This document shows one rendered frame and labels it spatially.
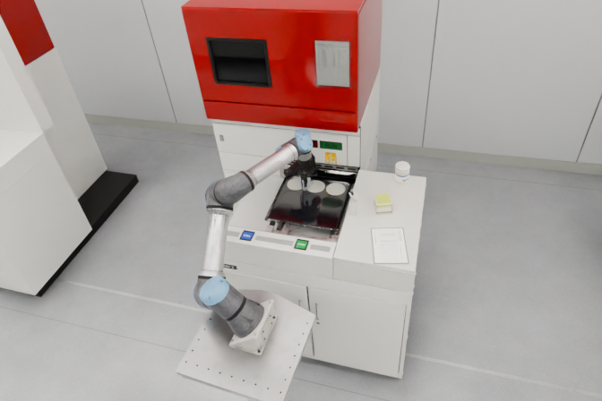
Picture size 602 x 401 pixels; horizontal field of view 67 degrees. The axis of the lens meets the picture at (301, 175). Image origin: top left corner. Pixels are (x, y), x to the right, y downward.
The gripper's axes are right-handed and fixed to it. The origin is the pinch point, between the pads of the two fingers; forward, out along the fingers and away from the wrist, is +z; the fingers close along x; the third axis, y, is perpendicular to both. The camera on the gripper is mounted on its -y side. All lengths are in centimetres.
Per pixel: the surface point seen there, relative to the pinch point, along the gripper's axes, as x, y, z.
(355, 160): -4.5, 28.8, -10.5
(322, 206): -15.7, 3.5, 1.3
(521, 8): 52, 190, -40
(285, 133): 19.9, 0.7, -23.1
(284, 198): -0.3, -11.1, 1.4
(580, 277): -69, 157, 91
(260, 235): -25.1, -33.4, -4.7
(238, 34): 26, -14, -79
